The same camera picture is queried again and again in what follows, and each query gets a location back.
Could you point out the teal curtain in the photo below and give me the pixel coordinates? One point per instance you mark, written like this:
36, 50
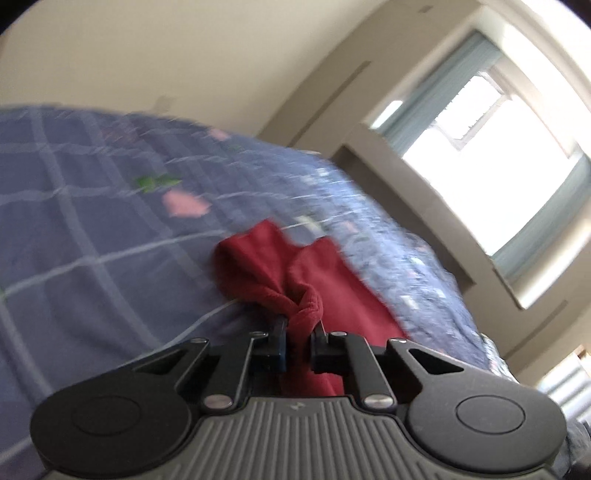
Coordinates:
477, 53
522, 251

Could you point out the left teal curtain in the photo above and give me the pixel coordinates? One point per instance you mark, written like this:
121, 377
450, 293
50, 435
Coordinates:
477, 53

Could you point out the beige right wardrobe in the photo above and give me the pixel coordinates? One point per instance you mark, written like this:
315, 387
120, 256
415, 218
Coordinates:
553, 327

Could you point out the blue plaid floral quilt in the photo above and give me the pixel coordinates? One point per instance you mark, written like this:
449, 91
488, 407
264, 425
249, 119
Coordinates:
108, 228

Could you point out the dark red sweater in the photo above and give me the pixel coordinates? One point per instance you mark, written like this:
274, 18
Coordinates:
306, 284

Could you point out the right teal curtain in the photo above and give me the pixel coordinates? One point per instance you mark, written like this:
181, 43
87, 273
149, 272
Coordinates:
522, 251

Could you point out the beige left wardrobe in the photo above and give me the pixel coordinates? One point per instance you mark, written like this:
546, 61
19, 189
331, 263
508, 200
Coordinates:
384, 59

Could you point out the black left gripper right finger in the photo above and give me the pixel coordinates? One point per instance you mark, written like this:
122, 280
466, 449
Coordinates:
377, 378

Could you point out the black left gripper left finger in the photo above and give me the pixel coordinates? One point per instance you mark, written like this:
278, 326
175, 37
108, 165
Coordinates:
212, 377

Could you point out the beige wardrobe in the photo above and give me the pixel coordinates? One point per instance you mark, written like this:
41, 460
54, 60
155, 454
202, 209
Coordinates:
384, 59
553, 327

